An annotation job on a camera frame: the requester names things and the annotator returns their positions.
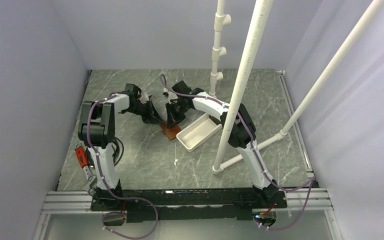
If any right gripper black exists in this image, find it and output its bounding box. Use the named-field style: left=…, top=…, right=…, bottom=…
left=166, top=101, right=191, bottom=130

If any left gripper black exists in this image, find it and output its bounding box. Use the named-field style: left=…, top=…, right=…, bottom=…
left=125, top=99, right=165, bottom=125

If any brown leather card holder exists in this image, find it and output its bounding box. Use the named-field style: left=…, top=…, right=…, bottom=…
left=159, top=124, right=181, bottom=141

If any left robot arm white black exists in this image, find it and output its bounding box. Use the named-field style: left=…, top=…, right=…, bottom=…
left=77, top=83, right=164, bottom=210

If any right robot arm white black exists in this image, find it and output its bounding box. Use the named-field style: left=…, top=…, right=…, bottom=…
left=166, top=80, right=287, bottom=208

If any white rectangular plastic tray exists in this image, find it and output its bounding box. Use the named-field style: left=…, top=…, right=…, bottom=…
left=176, top=113, right=222, bottom=153

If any coiled black cable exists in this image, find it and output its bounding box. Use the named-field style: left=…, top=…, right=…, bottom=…
left=112, top=137, right=125, bottom=167

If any red handled pliers tool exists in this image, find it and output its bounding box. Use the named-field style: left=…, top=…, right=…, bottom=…
left=75, top=143, right=97, bottom=193

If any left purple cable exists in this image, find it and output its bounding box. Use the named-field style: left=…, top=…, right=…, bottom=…
left=85, top=93, right=160, bottom=240

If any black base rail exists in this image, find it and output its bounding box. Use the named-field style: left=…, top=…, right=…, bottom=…
left=90, top=187, right=288, bottom=223

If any white PVC pipe frame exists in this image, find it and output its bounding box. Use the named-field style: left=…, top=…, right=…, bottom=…
left=208, top=0, right=384, bottom=174

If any aluminium frame rail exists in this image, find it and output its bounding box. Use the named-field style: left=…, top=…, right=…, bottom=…
left=44, top=81, right=333, bottom=231

